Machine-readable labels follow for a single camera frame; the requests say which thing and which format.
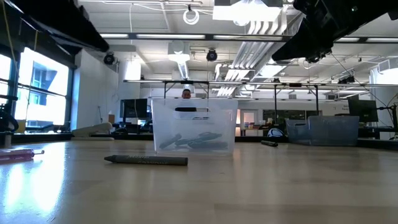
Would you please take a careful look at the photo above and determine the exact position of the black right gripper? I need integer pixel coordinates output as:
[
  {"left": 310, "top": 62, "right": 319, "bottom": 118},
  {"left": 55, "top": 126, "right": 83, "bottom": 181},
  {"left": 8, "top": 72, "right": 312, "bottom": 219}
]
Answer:
[{"left": 272, "top": 0, "right": 389, "bottom": 62}]

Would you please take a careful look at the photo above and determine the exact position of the green pen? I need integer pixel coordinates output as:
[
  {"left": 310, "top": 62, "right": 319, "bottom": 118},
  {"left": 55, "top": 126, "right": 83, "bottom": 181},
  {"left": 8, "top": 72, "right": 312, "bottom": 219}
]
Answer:
[{"left": 174, "top": 132, "right": 223, "bottom": 147}]

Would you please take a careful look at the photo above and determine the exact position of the clear plastic pen bin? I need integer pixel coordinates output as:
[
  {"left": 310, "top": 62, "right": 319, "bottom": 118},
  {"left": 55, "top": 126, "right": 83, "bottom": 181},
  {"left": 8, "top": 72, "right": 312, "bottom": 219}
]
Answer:
[{"left": 151, "top": 98, "right": 239, "bottom": 156}]

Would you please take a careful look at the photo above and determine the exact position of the black computer monitor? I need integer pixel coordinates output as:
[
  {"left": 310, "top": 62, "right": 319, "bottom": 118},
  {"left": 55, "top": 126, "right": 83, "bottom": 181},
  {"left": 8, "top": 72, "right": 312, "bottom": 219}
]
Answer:
[
  {"left": 347, "top": 98, "right": 379, "bottom": 123},
  {"left": 119, "top": 98, "right": 149, "bottom": 119}
]

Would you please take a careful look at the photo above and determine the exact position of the grey translucent plastic bin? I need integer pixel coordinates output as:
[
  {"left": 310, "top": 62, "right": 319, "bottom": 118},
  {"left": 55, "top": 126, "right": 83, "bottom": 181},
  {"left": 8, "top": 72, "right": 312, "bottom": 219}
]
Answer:
[{"left": 285, "top": 115, "right": 361, "bottom": 147}]

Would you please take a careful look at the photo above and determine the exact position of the person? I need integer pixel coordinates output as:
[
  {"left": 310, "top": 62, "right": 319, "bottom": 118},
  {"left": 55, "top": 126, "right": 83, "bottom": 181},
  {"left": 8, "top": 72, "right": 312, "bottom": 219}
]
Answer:
[{"left": 174, "top": 88, "right": 198, "bottom": 113}]

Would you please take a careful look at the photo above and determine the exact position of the dark grey Madisi crayon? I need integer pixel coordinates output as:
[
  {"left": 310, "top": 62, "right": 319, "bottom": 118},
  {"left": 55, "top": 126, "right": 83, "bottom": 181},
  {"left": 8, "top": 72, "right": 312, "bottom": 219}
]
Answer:
[{"left": 103, "top": 154, "right": 189, "bottom": 167}]

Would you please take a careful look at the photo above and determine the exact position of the white grey stapler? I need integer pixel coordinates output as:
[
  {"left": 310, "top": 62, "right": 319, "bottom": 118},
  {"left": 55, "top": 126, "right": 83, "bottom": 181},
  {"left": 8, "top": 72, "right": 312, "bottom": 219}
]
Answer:
[{"left": 72, "top": 121, "right": 114, "bottom": 138}]

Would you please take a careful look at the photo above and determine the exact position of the pink pen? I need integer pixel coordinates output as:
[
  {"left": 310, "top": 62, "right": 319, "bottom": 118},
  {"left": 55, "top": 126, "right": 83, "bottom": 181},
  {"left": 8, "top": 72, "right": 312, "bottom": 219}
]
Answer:
[{"left": 0, "top": 148, "right": 45, "bottom": 162}]

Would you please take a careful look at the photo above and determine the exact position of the black ceiling camera cluster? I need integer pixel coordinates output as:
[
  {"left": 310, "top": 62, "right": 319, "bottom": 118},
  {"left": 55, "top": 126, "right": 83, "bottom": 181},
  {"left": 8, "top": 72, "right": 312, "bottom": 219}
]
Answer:
[{"left": 305, "top": 49, "right": 333, "bottom": 64}]

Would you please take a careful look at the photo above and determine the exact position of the black background gantry frame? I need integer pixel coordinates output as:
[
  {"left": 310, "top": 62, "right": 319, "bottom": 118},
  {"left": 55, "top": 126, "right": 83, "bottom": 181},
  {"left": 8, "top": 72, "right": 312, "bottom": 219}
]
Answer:
[{"left": 162, "top": 80, "right": 320, "bottom": 125}]

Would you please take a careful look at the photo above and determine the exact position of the white cable ring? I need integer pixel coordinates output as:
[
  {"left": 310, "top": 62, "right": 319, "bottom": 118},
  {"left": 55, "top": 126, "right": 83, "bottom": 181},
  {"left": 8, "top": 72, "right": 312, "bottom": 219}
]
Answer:
[{"left": 182, "top": 8, "right": 200, "bottom": 26}]

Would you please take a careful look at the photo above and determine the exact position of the black aluminium table frame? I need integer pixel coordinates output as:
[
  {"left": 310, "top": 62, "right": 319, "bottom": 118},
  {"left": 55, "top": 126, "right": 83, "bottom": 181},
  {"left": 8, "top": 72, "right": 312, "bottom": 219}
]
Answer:
[{"left": 0, "top": 132, "right": 398, "bottom": 149}]

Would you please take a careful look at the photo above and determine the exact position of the yellow hanging cord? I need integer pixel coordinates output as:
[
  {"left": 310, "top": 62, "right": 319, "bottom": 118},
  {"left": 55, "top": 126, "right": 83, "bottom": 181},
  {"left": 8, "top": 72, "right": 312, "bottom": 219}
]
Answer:
[
  {"left": 33, "top": 17, "right": 40, "bottom": 52},
  {"left": 1, "top": 0, "right": 17, "bottom": 68}
]

